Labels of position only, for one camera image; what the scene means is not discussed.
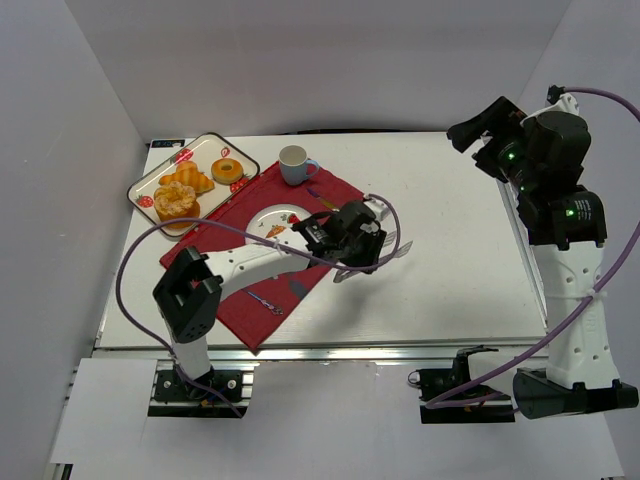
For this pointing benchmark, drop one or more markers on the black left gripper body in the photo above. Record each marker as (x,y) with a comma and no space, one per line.
(370,250)

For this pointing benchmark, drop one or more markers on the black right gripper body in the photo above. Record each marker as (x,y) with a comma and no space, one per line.
(486,138)

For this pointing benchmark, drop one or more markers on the metal tongs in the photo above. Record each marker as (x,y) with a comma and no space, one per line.
(395,254)

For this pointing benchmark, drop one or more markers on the sesame bun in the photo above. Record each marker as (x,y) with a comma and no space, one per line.
(276,230)

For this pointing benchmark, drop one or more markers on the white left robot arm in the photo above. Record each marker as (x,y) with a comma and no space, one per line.
(190,291)

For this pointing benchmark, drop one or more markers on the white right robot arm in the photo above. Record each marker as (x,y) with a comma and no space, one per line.
(541,157)

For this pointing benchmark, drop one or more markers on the croissant bread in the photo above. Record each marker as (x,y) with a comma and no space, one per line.
(187,174)

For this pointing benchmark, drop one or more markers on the round sugared cake bread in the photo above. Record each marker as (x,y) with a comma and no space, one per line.
(175,200)

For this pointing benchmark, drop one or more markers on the iridescent knife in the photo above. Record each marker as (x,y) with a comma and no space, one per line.
(326,203)

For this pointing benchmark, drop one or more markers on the white strawberry plate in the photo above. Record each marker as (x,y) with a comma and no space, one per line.
(277,214)

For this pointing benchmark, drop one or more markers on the blue white mug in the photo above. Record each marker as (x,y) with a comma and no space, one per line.
(296,166)

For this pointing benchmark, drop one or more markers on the iridescent fork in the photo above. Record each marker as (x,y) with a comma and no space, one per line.
(274,309)

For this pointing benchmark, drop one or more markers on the red placemat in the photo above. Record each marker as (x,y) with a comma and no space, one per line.
(241,314)

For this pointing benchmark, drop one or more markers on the strawberry pattern tray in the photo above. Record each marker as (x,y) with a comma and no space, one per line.
(203,151)

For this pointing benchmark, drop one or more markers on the ring donut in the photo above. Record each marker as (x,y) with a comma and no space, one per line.
(226,171)

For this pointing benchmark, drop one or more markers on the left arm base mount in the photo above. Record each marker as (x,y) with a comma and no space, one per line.
(173,397)

